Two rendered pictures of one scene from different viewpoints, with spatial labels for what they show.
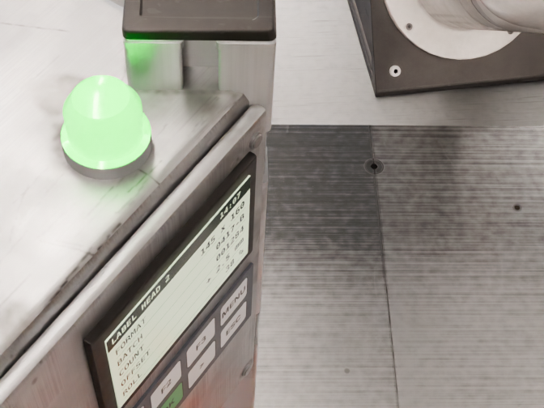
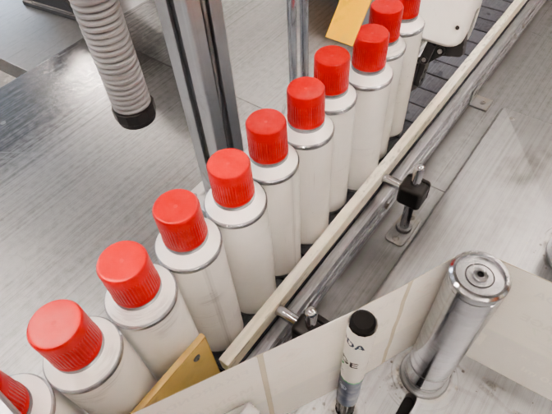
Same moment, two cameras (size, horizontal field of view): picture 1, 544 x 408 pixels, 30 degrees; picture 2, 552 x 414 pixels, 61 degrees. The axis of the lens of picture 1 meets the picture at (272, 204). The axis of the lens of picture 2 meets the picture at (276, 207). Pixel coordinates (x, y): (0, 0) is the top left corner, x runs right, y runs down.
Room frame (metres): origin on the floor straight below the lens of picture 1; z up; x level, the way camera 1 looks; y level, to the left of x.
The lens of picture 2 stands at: (-0.12, 0.29, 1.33)
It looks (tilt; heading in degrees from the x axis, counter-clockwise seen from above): 51 degrees down; 315
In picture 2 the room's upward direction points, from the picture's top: 5 degrees counter-clockwise
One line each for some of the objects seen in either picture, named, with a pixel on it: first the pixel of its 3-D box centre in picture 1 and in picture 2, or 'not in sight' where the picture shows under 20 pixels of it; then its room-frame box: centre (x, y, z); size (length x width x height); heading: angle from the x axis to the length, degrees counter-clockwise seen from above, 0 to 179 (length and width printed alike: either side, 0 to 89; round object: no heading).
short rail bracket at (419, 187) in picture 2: not in sight; (411, 199); (0.01, -0.08, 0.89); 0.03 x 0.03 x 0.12; 4
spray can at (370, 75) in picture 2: not in sight; (362, 116); (0.08, -0.07, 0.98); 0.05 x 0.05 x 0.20
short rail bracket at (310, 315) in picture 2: not in sight; (297, 327); (0.01, 0.14, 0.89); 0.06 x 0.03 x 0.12; 4
